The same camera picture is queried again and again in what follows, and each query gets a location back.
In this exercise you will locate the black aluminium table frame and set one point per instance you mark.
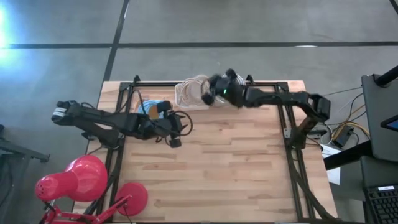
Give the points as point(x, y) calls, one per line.
point(149, 84)

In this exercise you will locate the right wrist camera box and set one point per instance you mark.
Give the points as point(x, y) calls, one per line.
point(231, 73)

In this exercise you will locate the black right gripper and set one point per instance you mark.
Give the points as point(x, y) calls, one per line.
point(230, 91)

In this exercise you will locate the black stand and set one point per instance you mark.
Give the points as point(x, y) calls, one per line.
point(18, 151)

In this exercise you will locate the white plastic bin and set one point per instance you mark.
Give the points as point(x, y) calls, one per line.
point(178, 93)

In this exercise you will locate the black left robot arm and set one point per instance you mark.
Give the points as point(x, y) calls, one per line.
point(93, 119)

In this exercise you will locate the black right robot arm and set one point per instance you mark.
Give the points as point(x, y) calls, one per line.
point(280, 98)

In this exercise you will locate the white paper sheet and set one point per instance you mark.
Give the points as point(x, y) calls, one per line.
point(334, 175)

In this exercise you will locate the black laptop keyboard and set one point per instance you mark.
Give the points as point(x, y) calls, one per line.
point(384, 205)

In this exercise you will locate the black power brick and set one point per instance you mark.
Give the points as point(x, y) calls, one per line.
point(342, 137)

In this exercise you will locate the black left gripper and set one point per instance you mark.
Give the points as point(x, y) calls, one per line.
point(164, 126)

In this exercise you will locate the red desk lamp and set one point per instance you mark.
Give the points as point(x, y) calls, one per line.
point(77, 177)

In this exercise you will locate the black computer equipment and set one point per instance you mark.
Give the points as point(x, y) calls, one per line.
point(379, 102)

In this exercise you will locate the small blue screen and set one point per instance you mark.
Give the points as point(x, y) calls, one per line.
point(391, 124)

